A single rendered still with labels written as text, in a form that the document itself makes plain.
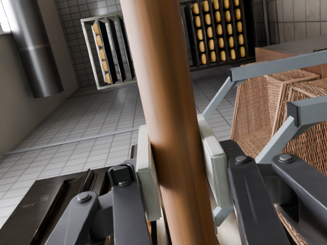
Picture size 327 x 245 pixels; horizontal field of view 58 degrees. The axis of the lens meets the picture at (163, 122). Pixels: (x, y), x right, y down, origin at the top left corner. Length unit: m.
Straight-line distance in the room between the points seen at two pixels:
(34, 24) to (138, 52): 3.13
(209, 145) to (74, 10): 5.16
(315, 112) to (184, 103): 0.50
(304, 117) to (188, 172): 0.48
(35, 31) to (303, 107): 2.91
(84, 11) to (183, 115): 5.11
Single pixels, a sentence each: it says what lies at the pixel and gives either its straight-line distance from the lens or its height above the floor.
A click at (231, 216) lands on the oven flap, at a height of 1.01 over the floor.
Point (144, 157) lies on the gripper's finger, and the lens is 0.15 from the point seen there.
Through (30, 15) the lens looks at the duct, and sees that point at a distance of 3.28.
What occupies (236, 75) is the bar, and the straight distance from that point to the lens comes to 1.07.
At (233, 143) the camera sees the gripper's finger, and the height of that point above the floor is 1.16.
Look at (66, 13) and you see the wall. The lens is 5.32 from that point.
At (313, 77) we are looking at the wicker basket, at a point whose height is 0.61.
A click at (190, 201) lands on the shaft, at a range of 0.18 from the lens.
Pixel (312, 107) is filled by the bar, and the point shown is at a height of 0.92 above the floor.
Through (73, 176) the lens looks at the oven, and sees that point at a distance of 1.96.
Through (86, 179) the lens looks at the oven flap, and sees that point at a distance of 1.77.
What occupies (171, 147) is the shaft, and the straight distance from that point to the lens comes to 0.16.
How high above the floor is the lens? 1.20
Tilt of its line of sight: 1 degrees up
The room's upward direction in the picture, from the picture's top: 101 degrees counter-clockwise
